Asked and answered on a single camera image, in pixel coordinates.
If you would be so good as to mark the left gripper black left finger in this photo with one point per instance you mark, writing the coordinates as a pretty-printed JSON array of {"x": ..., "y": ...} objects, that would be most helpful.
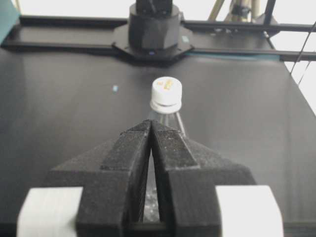
[{"x": 94, "y": 194}]

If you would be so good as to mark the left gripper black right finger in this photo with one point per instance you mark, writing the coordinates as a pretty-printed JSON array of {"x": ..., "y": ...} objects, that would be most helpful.
[{"x": 202, "y": 194}]

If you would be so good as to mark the clear plastic bottle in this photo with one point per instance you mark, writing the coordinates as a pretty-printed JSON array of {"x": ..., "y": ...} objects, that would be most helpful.
[{"x": 151, "y": 210}]

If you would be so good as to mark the white bottle cap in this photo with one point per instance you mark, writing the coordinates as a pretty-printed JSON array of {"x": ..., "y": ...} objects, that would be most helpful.
[{"x": 166, "y": 95}]

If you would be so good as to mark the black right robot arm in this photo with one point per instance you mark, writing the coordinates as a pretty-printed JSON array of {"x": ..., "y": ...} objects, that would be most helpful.
[{"x": 153, "y": 32}]

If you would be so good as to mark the black aluminium frame rail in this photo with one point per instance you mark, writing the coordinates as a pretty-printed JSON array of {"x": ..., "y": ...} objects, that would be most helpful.
[{"x": 108, "y": 36}]

